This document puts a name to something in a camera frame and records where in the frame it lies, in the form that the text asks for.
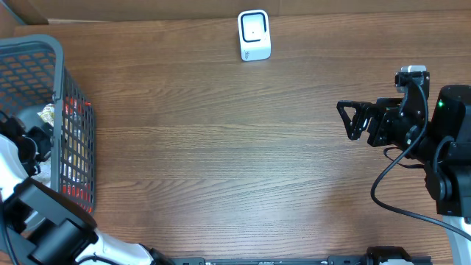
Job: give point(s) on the orange spaghetti packet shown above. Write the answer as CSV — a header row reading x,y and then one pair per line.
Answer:
x,y
76,157

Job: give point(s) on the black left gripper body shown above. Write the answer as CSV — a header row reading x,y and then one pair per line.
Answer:
x,y
39,147

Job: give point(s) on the green snack packet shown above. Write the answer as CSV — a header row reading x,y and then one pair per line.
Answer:
x,y
47,114

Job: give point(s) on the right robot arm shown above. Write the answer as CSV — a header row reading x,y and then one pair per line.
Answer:
x,y
439,142

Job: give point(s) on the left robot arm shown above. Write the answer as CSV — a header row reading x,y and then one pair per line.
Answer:
x,y
41,226

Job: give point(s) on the white barcode scanner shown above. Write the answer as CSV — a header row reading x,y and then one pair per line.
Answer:
x,y
254,35

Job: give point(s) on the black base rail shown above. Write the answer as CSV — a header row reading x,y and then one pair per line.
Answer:
x,y
379,255

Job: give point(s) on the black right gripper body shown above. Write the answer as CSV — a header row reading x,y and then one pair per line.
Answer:
x,y
402,129

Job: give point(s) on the grey plastic mesh basket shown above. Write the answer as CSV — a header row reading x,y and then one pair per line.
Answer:
x,y
37,89

